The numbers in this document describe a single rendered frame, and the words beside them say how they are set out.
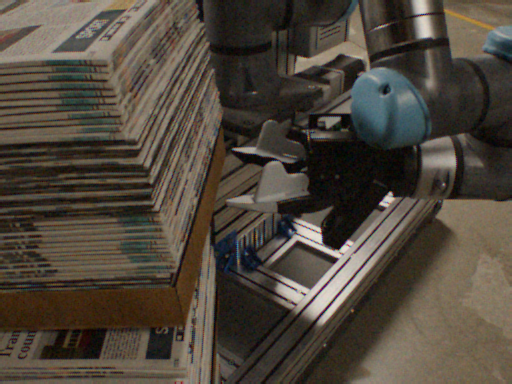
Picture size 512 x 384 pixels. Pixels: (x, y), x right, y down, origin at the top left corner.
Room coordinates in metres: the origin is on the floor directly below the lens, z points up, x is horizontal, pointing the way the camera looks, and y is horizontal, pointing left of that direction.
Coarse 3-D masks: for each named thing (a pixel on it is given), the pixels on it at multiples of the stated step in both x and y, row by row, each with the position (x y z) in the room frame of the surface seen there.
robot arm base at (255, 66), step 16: (224, 48) 0.80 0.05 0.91; (240, 48) 0.80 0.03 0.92; (256, 48) 0.81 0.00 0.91; (224, 64) 0.80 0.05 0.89; (240, 64) 0.80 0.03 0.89; (256, 64) 0.81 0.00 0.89; (272, 64) 0.83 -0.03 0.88; (224, 80) 0.79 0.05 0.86; (240, 80) 0.80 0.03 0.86; (256, 80) 0.80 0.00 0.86; (272, 80) 0.82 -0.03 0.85; (224, 96) 0.79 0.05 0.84; (240, 96) 0.78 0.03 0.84; (256, 96) 0.79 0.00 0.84; (272, 96) 0.81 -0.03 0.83
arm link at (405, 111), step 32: (384, 0) 0.45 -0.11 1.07; (416, 0) 0.45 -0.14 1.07; (384, 32) 0.44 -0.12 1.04; (416, 32) 0.43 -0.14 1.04; (384, 64) 0.44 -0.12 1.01; (416, 64) 0.42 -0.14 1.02; (448, 64) 0.43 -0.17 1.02; (352, 96) 0.44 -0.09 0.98; (384, 96) 0.40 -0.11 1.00; (416, 96) 0.40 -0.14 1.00; (448, 96) 0.41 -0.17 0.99; (480, 96) 0.42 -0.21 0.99; (384, 128) 0.39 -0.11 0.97; (416, 128) 0.39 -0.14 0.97; (448, 128) 0.41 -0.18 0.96
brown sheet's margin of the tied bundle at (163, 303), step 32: (224, 160) 0.54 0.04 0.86; (192, 256) 0.32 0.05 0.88; (128, 288) 0.27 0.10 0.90; (160, 288) 0.27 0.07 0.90; (192, 288) 0.31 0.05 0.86; (0, 320) 0.28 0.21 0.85; (32, 320) 0.28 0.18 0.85; (64, 320) 0.27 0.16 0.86; (96, 320) 0.27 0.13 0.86; (128, 320) 0.27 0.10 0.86; (160, 320) 0.27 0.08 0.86
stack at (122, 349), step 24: (192, 312) 0.31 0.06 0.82; (216, 312) 0.50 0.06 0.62; (0, 336) 0.28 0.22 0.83; (24, 336) 0.28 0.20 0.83; (48, 336) 0.28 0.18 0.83; (72, 336) 0.28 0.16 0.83; (96, 336) 0.28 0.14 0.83; (120, 336) 0.28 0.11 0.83; (144, 336) 0.28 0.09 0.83; (168, 336) 0.28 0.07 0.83; (192, 336) 0.29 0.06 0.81; (0, 360) 0.26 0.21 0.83; (24, 360) 0.26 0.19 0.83; (48, 360) 0.26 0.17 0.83; (72, 360) 0.26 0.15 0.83; (96, 360) 0.26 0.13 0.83; (120, 360) 0.26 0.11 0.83; (144, 360) 0.26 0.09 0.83; (168, 360) 0.26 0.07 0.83; (192, 360) 0.28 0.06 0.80; (216, 360) 0.49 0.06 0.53
